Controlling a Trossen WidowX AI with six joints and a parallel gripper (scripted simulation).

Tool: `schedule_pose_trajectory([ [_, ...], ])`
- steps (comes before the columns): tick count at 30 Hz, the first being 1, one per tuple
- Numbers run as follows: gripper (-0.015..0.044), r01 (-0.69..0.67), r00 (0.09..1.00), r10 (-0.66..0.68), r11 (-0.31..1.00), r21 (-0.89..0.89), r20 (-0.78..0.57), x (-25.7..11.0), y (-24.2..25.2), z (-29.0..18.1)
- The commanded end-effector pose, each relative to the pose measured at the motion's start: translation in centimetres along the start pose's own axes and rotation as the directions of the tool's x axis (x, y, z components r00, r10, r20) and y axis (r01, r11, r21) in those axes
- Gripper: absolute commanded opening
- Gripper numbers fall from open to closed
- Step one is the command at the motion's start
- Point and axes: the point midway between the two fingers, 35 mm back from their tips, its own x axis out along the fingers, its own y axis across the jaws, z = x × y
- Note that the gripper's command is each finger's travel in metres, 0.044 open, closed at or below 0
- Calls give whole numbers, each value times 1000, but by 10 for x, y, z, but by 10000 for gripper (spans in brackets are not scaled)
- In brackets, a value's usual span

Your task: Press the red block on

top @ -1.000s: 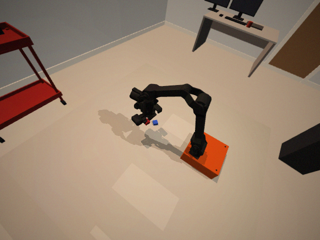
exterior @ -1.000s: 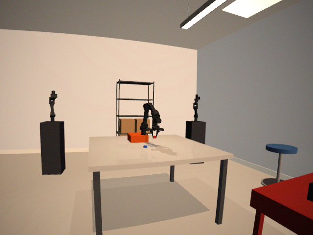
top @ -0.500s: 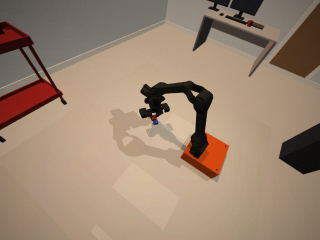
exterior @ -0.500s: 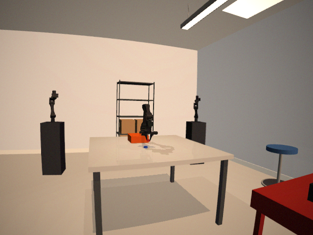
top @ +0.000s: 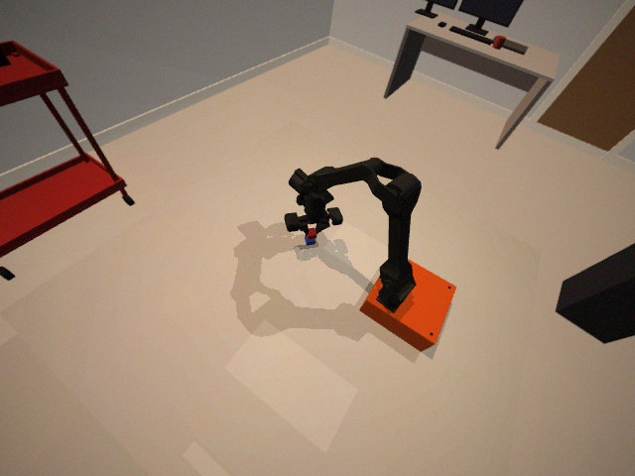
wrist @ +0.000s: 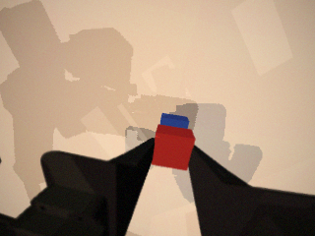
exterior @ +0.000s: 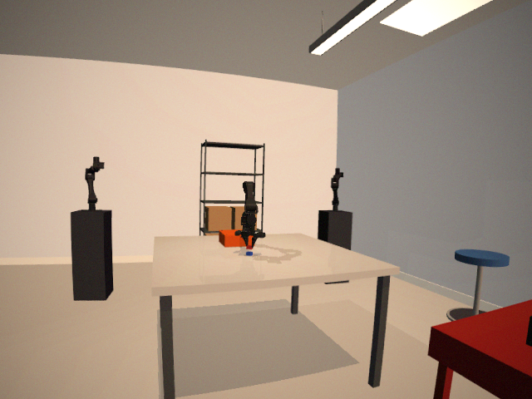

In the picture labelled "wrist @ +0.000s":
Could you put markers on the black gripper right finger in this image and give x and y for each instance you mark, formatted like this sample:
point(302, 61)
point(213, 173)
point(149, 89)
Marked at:
point(228, 206)

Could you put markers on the red block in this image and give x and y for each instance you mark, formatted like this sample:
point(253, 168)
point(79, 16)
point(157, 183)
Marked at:
point(173, 147)

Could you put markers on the blue block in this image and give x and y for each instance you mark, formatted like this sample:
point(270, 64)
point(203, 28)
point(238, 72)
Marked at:
point(174, 120)

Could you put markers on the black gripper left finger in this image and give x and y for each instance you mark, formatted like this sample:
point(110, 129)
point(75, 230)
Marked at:
point(119, 179)

